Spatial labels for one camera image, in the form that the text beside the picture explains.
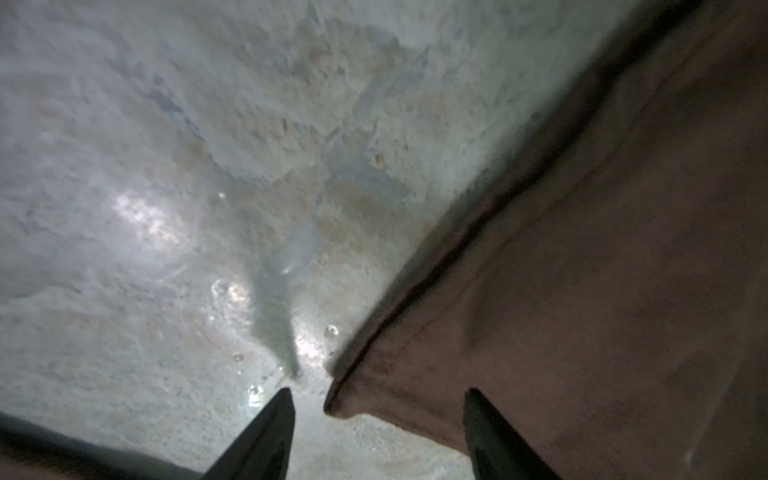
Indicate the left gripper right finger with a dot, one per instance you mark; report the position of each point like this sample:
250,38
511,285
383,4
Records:
496,449

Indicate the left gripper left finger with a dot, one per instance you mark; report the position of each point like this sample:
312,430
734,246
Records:
262,450

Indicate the brown trousers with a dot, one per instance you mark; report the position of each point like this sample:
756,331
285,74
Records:
608,291

